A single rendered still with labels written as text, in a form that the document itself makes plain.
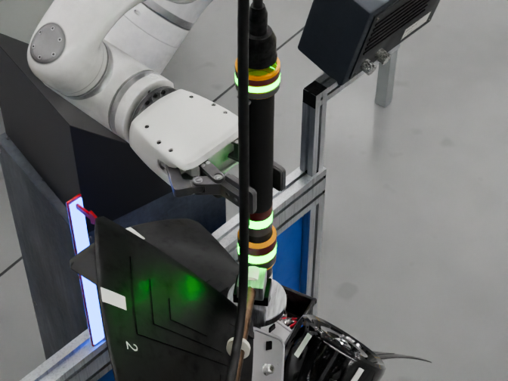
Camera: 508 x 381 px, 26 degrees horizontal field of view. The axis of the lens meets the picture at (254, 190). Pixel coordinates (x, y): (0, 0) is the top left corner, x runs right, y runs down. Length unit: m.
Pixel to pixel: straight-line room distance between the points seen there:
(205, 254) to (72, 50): 0.40
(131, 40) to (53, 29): 0.63
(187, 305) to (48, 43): 0.32
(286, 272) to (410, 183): 1.13
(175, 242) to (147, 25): 0.46
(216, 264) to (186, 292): 0.27
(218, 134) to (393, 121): 2.28
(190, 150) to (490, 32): 2.74
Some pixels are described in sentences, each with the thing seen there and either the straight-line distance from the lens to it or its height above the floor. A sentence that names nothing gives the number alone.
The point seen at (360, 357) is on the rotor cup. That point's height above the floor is 1.25.
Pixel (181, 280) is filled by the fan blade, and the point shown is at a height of 1.37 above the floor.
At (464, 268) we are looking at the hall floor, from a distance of 3.05.
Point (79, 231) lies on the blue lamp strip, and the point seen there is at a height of 1.13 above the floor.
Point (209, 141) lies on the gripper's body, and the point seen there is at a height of 1.49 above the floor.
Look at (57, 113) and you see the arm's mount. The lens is 1.71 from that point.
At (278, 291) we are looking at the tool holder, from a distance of 1.31.
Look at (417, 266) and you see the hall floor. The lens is 3.03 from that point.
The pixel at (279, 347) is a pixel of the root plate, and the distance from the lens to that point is 1.29.
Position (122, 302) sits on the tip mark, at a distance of 1.11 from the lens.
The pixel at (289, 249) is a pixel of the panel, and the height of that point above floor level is 0.68.
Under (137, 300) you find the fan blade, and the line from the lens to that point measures 1.13.
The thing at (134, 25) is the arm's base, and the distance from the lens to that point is 1.82.
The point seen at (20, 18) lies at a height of 0.28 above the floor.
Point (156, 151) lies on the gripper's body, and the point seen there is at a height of 1.48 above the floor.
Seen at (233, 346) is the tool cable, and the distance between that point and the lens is 1.14.
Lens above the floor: 2.29
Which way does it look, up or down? 46 degrees down
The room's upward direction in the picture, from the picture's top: straight up
